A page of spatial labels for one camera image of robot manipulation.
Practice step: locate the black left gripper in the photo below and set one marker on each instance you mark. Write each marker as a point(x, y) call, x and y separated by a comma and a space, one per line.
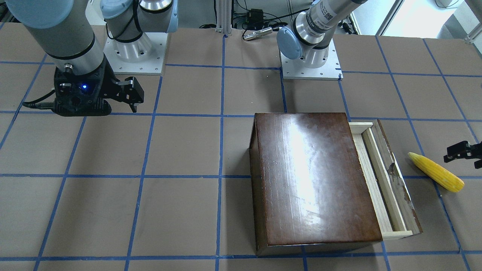
point(464, 150)

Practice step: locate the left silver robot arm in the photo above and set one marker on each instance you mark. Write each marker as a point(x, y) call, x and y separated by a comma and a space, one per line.
point(308, 37)

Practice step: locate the dark brown wooden box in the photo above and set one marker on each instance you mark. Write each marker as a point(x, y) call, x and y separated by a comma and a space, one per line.
point(308, 187)

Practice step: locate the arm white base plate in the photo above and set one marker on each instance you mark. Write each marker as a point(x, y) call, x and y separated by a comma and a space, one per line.
point(142, 57)
point(320, 64)

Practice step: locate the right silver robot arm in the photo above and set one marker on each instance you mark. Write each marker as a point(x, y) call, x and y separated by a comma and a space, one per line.
point(62, 29)

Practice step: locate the silver flashlight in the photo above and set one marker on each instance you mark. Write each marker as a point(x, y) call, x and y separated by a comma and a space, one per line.
point(257, 34)

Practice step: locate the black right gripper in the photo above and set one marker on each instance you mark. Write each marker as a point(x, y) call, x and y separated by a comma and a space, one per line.
point(112, 87)

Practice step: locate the wooden drawer with white handle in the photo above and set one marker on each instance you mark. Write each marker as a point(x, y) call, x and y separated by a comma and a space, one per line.
point(394, 209)

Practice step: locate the yellow corn cob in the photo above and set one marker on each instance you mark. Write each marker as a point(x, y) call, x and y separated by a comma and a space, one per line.
point(437, 173)

